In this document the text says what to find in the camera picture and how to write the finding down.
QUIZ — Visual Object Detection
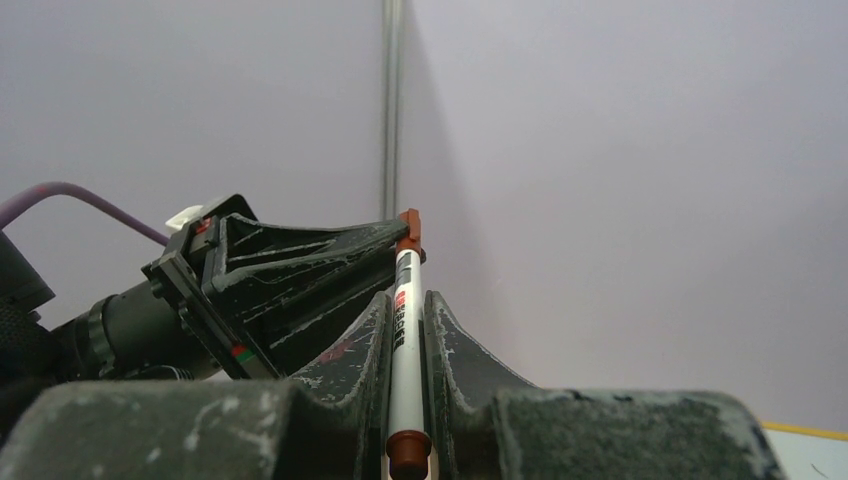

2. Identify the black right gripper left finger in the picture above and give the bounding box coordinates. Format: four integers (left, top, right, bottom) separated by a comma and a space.
1, 292, 391, 479

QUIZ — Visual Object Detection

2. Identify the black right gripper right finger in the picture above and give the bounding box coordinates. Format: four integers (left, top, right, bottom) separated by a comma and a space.
424, 291, 784, 479

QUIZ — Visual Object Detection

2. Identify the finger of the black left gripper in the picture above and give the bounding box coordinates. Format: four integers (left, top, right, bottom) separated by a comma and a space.
202, 214, 410, 375

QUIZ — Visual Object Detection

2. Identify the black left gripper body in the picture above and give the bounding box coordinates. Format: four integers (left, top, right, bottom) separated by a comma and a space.
142, 194, 282, 380

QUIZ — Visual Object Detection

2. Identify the white marker pen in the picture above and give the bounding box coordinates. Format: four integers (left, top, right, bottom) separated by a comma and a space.
385, 249, 432, 479

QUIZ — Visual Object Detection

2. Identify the red marker cap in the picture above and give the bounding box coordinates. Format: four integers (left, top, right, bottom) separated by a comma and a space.
395, 208, 422, 256

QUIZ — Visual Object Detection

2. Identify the yellow framed whiteboard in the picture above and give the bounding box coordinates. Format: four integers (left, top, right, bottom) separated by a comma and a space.
762, 422, 848, 480

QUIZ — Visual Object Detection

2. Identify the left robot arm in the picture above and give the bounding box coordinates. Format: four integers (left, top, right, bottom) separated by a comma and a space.
1, 194, 417, 435

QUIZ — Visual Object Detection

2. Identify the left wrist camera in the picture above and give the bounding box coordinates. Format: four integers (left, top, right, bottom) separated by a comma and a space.
165, 197, 224, 235

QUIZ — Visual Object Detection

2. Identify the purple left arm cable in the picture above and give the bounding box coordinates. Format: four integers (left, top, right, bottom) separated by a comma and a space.
0, 182, 171, 248

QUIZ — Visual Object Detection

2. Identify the aluminium frame post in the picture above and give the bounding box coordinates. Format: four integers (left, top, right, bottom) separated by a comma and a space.
380, 0, 404, 219

